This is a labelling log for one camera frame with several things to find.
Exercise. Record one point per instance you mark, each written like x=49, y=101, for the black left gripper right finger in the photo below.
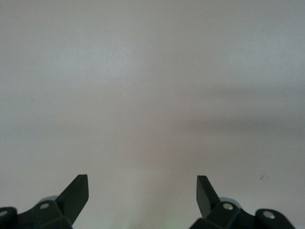
x=221, y=214

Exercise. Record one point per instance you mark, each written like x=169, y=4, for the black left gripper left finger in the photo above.
x=64, y=207

